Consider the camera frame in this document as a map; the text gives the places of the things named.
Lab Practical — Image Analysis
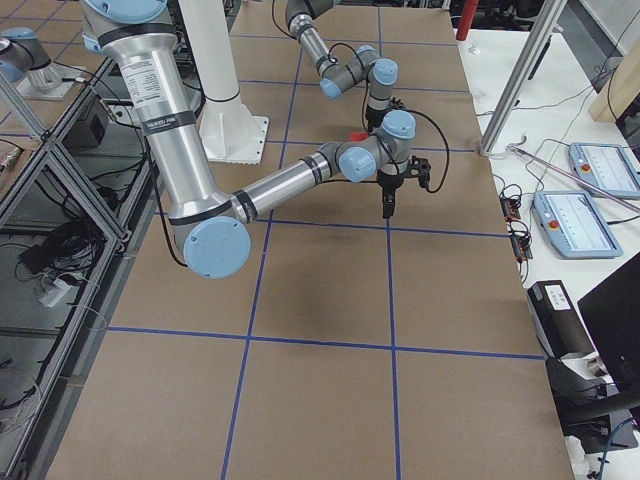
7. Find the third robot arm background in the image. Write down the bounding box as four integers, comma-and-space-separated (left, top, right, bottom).
1, 27, 83, 100

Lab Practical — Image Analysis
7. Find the small circuit board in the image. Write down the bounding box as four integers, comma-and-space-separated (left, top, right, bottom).
499, 196, 521, 221

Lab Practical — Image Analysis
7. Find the red cylinder object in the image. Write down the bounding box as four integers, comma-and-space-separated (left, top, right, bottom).
456, 0, 479, 41

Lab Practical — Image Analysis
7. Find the brown paper table mat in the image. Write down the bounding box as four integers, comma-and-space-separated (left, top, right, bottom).
47, 7, 572, 479

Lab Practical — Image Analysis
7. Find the teach pendant nearer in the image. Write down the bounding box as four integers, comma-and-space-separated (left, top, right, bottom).
533, 191, 623, 260

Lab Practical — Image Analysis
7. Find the teach pendant farther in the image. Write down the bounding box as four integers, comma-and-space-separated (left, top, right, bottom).
569, 142, 639, 200

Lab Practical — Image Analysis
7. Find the black box with label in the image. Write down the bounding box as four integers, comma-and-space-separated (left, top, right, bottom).
527, 280, 595, 360

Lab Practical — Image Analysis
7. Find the black monitor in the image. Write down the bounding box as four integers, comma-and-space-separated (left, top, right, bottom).
578, 254, 639, 389

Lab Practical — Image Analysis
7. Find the white pedestal column with base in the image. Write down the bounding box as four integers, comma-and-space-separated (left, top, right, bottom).
179, 0, 269, 165

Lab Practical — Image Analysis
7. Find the aluminium frame post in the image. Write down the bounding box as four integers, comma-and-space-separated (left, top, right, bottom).
478, 0, 567, 157

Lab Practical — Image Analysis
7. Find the aluminium frame side table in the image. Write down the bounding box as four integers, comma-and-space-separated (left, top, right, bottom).
1, 45, 156, 479

